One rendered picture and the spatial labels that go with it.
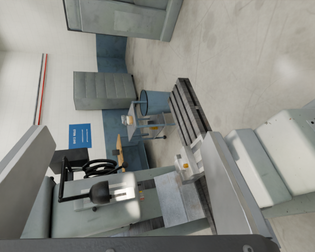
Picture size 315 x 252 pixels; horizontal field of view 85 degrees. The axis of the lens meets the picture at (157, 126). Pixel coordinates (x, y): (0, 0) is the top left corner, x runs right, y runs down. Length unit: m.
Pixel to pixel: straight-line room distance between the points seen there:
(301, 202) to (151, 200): 1.01
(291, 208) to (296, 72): 1.00
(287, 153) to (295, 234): 1.18
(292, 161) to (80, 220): 0.83
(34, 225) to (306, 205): 1.50
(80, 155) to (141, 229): 0.57
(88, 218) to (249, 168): 0.67
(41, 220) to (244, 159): 0.80
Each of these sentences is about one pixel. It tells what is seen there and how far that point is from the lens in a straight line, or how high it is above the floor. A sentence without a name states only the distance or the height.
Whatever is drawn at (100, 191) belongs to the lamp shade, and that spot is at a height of 1.46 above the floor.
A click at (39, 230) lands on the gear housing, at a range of 0.72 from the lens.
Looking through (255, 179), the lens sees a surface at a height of 0.86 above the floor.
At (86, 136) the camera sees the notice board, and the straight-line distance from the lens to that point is 5.74.
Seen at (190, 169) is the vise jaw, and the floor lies 1.05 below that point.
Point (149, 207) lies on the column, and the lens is 1.23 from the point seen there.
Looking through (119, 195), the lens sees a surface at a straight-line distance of 0.70.
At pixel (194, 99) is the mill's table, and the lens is 1.08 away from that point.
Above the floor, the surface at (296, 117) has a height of 0.70.
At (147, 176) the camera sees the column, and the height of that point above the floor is 1.14.
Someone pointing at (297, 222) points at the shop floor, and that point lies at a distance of 1.92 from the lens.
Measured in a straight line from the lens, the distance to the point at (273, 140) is 0.91.
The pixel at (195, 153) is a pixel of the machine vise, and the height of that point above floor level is 1.01.
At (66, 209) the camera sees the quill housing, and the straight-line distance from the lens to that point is 0.74.
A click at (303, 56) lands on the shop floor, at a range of 1.73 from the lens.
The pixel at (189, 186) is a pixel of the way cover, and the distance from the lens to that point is 1.21.
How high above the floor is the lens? 1.47
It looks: 20 degrees down
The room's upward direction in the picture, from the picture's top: 94 degrees counter-clockwise
